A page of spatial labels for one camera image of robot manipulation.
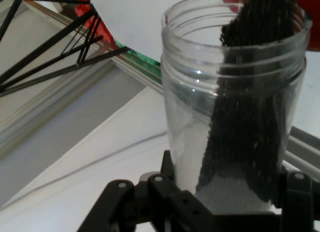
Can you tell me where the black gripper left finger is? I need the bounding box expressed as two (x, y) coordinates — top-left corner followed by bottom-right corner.
(77, 149), (227, 232)

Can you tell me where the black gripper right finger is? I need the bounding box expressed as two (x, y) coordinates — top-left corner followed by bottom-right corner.
(274, 164), (314, 232)

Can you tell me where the black seeds batch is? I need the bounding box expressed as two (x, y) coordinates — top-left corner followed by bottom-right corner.
(197, 0), (301, 205)

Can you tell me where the clear plastic jar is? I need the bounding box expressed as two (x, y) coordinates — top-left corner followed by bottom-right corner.
(159, 0), (313, 215)

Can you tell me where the red bowl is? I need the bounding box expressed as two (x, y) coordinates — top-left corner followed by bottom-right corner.
(223, 0), (320, 52)

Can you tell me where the black tripod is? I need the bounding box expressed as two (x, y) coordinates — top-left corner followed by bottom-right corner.
(0, 0), (132, 97)

